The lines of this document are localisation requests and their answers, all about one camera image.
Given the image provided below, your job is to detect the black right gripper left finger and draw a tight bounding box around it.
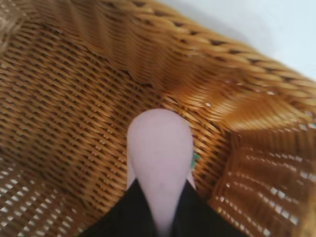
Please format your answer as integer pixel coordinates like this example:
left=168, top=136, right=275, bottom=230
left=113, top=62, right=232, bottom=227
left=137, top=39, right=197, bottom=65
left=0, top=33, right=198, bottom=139
left=80, top=179, right=158, bottom=237

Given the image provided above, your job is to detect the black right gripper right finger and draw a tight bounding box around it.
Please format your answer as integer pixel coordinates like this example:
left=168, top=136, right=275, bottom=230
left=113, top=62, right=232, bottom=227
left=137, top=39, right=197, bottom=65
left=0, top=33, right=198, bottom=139
left=170, top=178, right=245, bottom=237

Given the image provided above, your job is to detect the pale pink peach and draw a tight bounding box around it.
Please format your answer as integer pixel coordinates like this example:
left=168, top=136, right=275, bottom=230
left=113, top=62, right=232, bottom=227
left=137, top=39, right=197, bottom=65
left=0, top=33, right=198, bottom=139
left=126, top=108, right=198, bottom=237

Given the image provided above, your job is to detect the brown wicker basket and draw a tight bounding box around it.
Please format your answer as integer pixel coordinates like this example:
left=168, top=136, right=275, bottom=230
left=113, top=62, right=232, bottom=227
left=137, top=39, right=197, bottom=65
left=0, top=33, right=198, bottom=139
left=0, top=0, right=316, bottom=237

